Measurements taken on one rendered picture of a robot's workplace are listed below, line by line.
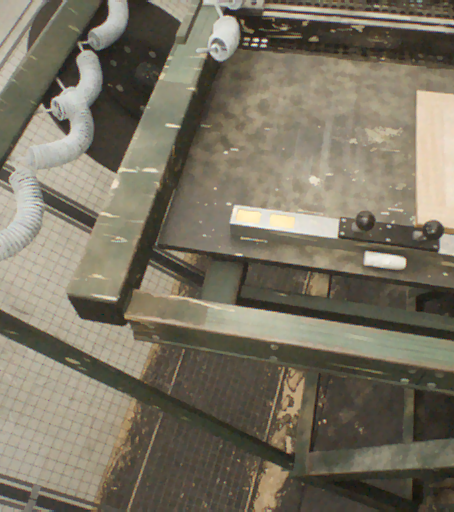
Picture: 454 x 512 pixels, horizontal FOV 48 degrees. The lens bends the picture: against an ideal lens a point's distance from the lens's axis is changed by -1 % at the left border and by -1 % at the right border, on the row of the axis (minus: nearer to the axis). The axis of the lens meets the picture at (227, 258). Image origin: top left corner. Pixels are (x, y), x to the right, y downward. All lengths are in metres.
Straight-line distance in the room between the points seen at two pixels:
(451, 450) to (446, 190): 0.72
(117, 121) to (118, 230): 0.75
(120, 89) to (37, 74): 0.30
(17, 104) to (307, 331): 1.00
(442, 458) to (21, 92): 1.52
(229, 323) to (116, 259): 0.24
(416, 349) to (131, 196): 0.61
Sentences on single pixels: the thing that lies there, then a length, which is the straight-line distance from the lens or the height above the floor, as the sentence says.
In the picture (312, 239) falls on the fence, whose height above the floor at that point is 1.51.
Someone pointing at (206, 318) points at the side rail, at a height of 1.66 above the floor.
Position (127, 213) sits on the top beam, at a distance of 1.04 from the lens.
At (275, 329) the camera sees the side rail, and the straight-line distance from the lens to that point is 0.93.
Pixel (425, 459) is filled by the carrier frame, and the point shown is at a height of 0.79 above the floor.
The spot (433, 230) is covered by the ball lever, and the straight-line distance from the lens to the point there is 0.97.
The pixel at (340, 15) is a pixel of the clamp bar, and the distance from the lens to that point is 1.61.
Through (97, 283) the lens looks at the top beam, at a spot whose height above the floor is 1.85.
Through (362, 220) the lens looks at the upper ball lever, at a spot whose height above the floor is 1.53.
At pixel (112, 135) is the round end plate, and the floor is 1.88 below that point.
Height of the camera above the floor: 2.05
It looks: 23 degrees down
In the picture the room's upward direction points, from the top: 60 degrees counter-clockwise
